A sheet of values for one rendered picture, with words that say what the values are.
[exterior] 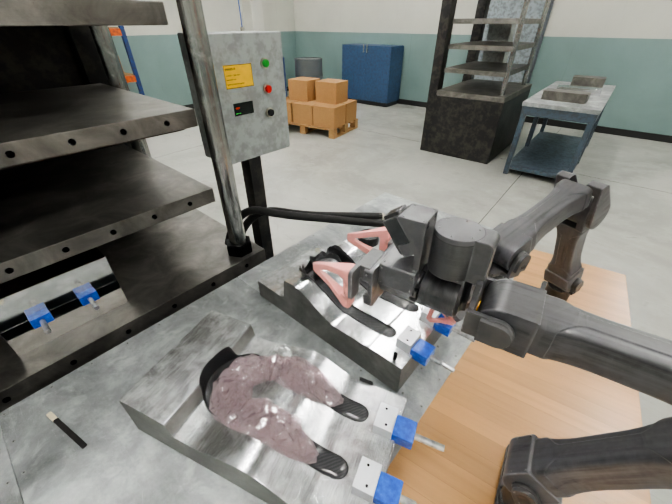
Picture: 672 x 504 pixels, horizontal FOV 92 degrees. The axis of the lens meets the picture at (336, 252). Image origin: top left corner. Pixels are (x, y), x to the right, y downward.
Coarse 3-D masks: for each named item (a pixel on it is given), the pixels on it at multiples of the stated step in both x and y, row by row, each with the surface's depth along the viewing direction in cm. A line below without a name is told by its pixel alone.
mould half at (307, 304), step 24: (288, 264) 105; (264, 288) 98; (288, 288) 88; (312, 288) 86; (360, 288) 91; (288, 312) 94; (312, 312) 85; (336, 312) 84; (384, 312) 84; (408, 312) 84; (336, 336) 82; (360, 336) 78; (384, 336) 77; (432, 336) 81; (360, 360) 80; (384, 360) 73; (408, 360) 72
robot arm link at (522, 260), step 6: (522, 252) 60; (516, 258) 60; (522, 258) 59; (528, 258) 60; (492, 264) 65; (516, 264) 60; (522, 264) 60; (492, 270) 62; (498, 270) 63; (504, 270) 63; (510, 270) 61; (516, 270) 60; (522, 270) 62; (492, 276) 61; (504, 276) 62; (510, 276) 62; (516, 276) 63; (468, 300) 60
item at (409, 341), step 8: (408, 328) 76; (400, 336) 74; (408, 336) 74; (416, 336) 74; (400, 344) 74; (408, 344) 72; (416, 344) 74; (424, 344) 74; (408, 352) 73; (416, 352) 72; (424, 352) 72; (432, 352) 72; (416, 360) 73; (424, 360) 71; (432, 360) 72; (440, 360) 71; (448, 368) 70
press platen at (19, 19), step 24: (0, 0) 63; (24, 0) 66; (48, 0) 68; (72, 0) 71; (96, 0) 73; (120, 0) 77; (0, 24) 64; (24, 24) 67; (48, 24) 69; (72, 24) 72; (96, 24) 75; (120, 24) 78; (144, 24) 82
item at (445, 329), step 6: (426, 312) 80; (438, 312) 80; (420, 318) 81; (432, 324) 80; (438, 324) 79; (444, 324) 78; (438, 330) 80; (444, 330) 78; (450, 330) 78; (456, 330) 78; (468, 336) 77
